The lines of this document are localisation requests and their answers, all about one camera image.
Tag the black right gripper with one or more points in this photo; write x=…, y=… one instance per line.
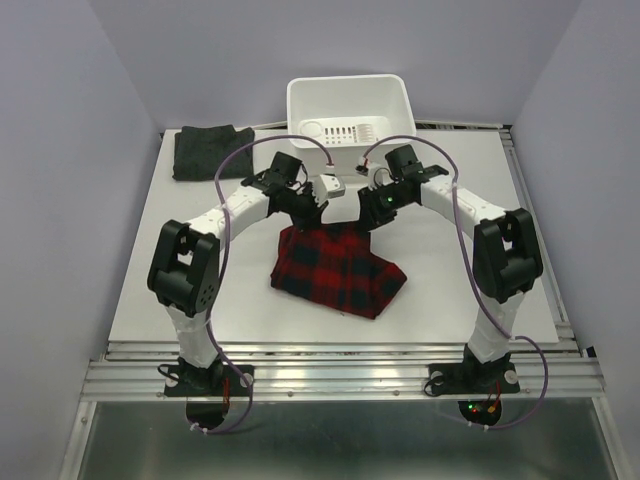
x=371, y=214

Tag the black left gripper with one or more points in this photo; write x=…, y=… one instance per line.
x=313, y=214

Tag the red black plaid skirt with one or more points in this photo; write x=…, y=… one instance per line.
x=333, y=266

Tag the grey polka dot skirt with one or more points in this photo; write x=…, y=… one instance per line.
x=199, y=152

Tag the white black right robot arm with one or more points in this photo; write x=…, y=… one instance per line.
x=500, y=252

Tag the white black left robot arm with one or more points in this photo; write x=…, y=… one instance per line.
x=189, y=259

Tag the white plastic bin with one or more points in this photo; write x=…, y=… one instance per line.
x=346, y=114

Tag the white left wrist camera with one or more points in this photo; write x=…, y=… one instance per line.
x=326, y=187

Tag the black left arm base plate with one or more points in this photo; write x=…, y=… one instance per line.
x=217, y=399

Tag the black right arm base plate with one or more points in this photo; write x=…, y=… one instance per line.
x=479, y=387

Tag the aluminium table rail frame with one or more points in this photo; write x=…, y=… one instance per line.
x=348, y=411

